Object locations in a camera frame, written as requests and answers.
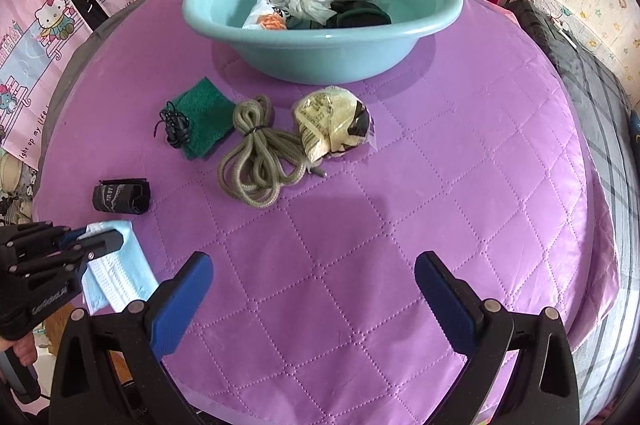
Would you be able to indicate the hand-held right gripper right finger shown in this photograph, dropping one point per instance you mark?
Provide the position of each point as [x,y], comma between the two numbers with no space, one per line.
[445,300]

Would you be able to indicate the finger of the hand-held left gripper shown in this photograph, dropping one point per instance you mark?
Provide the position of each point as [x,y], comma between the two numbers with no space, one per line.
[105,242]
[75,236]

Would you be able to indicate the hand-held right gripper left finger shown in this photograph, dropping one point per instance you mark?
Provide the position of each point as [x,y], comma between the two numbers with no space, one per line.
[180,305]

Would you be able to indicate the blue face mask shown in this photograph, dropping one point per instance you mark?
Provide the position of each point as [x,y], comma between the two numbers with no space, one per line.
[125,275]

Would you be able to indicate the black cloth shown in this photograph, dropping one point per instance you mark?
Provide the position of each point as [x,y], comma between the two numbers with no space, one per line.
[120,195]

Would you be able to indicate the green cloth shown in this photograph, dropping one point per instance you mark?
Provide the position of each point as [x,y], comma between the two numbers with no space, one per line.
[207,115]

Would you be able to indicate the cream plastic package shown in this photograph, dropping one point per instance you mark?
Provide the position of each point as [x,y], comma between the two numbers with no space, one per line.
[325,120]

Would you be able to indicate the teal plastic basin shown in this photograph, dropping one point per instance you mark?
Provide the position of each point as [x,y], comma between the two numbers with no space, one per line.
[300,60]

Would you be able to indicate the white snack packet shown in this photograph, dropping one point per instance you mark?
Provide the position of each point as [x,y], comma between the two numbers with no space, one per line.
[262,12]

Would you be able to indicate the black glove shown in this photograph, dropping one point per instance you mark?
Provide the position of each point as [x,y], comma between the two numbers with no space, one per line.
[360,15]

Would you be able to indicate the person's left hand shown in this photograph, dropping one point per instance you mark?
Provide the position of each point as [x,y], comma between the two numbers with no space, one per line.
[25,347]

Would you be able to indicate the purple quilted mat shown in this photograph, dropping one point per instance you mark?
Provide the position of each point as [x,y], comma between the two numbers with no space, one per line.
[400,205]

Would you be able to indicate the grey plaid bed sheet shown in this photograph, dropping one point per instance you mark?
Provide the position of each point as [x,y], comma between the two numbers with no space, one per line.
[600,105]

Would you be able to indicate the navy star pillow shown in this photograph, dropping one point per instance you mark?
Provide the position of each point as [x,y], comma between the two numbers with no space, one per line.
[634,125]

